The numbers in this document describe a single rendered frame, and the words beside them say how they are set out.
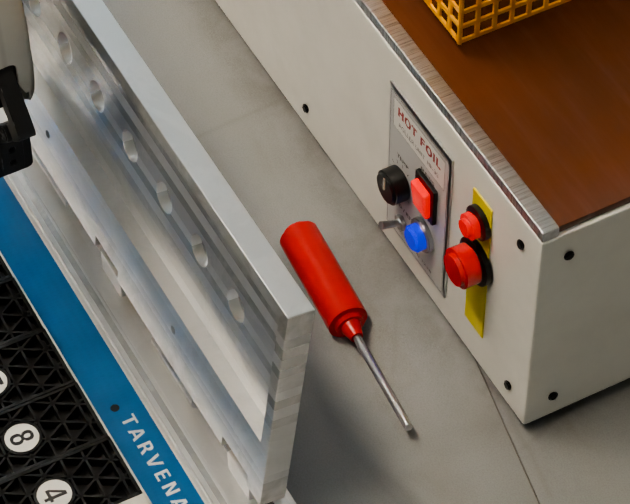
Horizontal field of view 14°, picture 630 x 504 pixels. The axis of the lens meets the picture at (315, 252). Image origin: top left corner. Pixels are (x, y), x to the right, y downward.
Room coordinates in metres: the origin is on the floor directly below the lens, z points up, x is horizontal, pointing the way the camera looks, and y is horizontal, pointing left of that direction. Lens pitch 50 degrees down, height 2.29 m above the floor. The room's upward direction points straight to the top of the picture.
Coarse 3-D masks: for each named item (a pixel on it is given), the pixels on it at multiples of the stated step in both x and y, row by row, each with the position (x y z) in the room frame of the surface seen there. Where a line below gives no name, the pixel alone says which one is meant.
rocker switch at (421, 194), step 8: (416, 176) 1.13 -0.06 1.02; (424, 176) 1.12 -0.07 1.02; (416, 184) 1.12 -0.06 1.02; (424, 184) 1.12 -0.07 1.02; (416, 192) 1.12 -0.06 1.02; (424, 192) 1.11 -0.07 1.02; (432, 192) 1.11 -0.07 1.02; (416, 200) 1.12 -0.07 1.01; (424, 200) 1.11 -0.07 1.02; (432, 200) 1.11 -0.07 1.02; (424, 208) 1.11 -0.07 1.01; (432, 208) 1.11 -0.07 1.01; (424, 216) 1.11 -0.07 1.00; (432, 216) 1.11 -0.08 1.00; (432, 224) 1.11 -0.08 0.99
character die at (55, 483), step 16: (80, 448) 0.98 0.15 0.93; (96, 448) 0.98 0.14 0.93; (112, 448) 0.98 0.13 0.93; (48, 464) 0.96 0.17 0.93; (64, 464) 0.97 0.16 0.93; (80, 464) 0.97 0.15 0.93; (96, 464) 0.97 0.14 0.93; (112, 464) 0.97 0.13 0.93; (16, 480) 0.95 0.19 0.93; (32, 480) 0.96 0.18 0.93; (48, 480) 0.95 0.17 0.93; (64, 480) 0.95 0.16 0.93; (80, 480) 0.95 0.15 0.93; (96, 480) 0.95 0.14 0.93; (112, 480) 0.95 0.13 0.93; (128, 480) 0.95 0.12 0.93; (0, 496) 0.94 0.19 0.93; (16, 496) 0.94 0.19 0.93; (32, 496) 0.94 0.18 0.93; (48, 496) 0.94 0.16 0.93; (64, 496) 0.94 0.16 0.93; (80, 496) 0.94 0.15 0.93; (96, 496) 0.94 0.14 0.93; (112, 496) 0.94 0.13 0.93; (128, 496) 0.94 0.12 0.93
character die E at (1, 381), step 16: (32, 336) 1.07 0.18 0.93; (48, 336) 1.07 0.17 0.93; (0, 352) 1.06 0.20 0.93; (16, 352) 1.05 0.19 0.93; (32, 352) 1.06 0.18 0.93; (48, 352) 1.05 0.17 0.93; (0, 368) 1.04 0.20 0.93; (16, 368) 1.04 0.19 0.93; (32, 368) 1.04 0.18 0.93; (48, 368) 1.04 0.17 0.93; (64, 368) 1.04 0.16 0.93; (0, 384) 1.03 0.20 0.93; (16, 384) 1.03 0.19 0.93; (32, 384) 1.03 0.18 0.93; (48, 384) 1.03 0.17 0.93; (64, 384) 1.03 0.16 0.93; (0, 400) 1.01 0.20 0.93; (16, 400) 1.02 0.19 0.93
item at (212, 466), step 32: (32, 192) 1.20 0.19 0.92; (64, 224) 1.17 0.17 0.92; (64, 256) 1.14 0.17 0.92; (96, 256) 1.14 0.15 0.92; (96, 288) 1.11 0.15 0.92; (96, 320) 1.09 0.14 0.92; (128, 320) 1.09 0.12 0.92; (128, 352) 1.06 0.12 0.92; (160, 384) 1.04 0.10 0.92; (160, 416) 1.01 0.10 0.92; (192, 416) 1.01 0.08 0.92; (192, 448) 0.98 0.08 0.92; (224, 448) 0.99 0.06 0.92; (224, 480) 0.96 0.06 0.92
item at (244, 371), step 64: (64, 0) 1.20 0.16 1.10; (64, 64) 1.22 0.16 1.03; (128, 64) 1.14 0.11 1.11; (64, 128) 1.19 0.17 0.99; (128, 128) 1.14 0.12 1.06; (64, 192) 1.18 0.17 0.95; (128, 192) 1.13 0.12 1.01; (192, 192) 1.06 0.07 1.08; (128, 256) 1.10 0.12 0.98; (192, 256) 1.05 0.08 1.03; (256, 256) 0.98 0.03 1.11; (192, 320) 1.03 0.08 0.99; (256, 320) 0.98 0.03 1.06; (192, 384) 1.01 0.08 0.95; (256, 384) 0.97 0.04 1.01; (256, 448) 0.94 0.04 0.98
